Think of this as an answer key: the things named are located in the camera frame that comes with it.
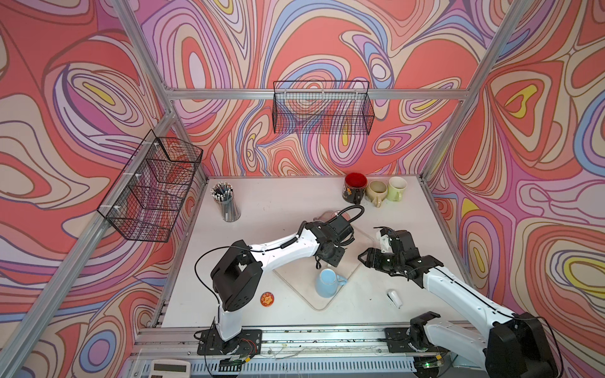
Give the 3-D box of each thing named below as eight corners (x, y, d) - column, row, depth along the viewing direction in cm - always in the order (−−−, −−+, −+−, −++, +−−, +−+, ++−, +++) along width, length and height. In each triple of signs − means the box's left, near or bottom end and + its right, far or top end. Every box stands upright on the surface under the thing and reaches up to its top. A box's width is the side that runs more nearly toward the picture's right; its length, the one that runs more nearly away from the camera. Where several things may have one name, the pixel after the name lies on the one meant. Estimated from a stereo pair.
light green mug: (383, 204, 111) (388, 190, 104) (387, 188, 117) (392, 174, 110) (398, 208, 109) (404, 195, 102) (401, 192, 116) (408, 178, 108)
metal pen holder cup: (221, 223, 105) (207, 197, 91) (225, 208, 111) (213, 181, 96) (239, 223, 105) (228, 197, 91) (242, 208, 111) (232, 181, 96)
